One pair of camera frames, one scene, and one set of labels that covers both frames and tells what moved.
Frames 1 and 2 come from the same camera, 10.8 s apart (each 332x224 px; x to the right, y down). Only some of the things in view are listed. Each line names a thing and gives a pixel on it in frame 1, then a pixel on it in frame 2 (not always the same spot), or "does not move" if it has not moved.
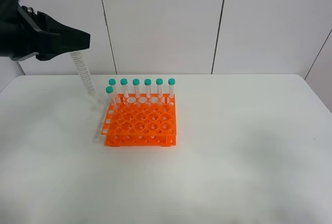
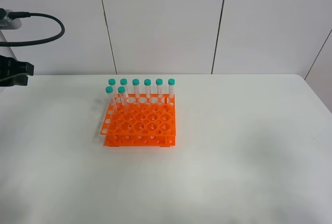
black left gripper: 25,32 to 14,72
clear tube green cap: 79,61 to 121,91
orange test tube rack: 140,120 does not move
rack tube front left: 109,89 does not move
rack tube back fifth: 159,82 does not move
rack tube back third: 136,83 does not move
